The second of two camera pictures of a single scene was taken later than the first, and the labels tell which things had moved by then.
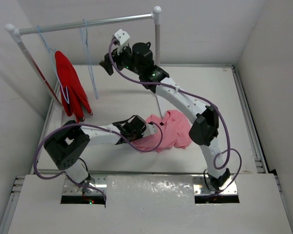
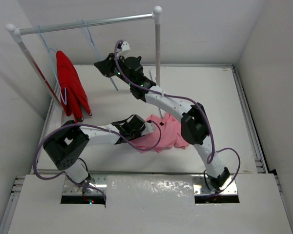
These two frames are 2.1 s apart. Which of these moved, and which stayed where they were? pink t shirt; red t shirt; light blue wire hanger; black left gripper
Moved: light blue wire hanger
Stayed: red t shirt; black left gripper; pink t shirt
